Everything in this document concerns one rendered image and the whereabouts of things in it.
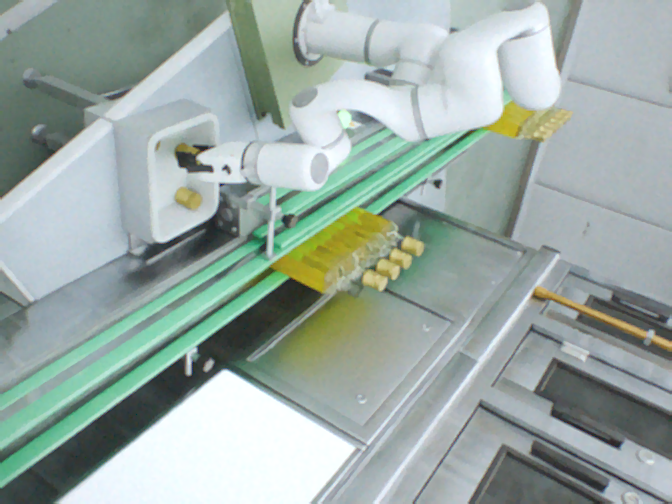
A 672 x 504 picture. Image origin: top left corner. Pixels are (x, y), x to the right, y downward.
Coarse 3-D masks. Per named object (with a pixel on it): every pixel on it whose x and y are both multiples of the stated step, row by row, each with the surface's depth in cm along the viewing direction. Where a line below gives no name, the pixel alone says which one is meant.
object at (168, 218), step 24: (192, 120) 117; (216, 120) 123; (168, 144) 125; (192, 144) 128; (216, 144) 125; (168, 168) 127; (168, 192) 130; (216, 192) 131; (168, 216) 129; (192, 216) 130
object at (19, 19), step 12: (24, 0) 153; (36, 0) 152; (48, 0) 154; (12, 12) 150; (24, 12) 151; (36, 12) 153; (0, 24) 147; (12, 24) 149; (24, 24) 152; (0, 36) 148; (168, 60) 131; (24, 180) 114
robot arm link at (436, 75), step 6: (450, 36) 121; (438, 60) 121; (438, 66) 120; (432, 72) 122; (438, 72) 120; (432, 78) 121; (438, 78) 120; (390, 84) 130; (396, 84) 128; (402, 84) 127; (408, 84) 126
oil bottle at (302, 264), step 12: (288, 252) 140; (300, 252) 141; (312, 252) 141; (276, 264) 143; (288, 264) 140; (300, 264) 138; (312, 264) 137; (324, 264) 138; (336, 264) 138; (300, 276) 140; (312, 276) 138; (324, 276) 136; (336, 276) 136; (324, 288) 137; (336, 288) 137
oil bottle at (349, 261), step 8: (312, 240) 146; (320, 240) 146; (312, 248) 143; (320, 248) 143; (328, 248) 144; (336, 248) 144; (328, 256) 141; (336, 256) 141; (344, 256) 142; (352, 256) 142; (344, 264) 140; (352, 264) 140; (352, 272) 141
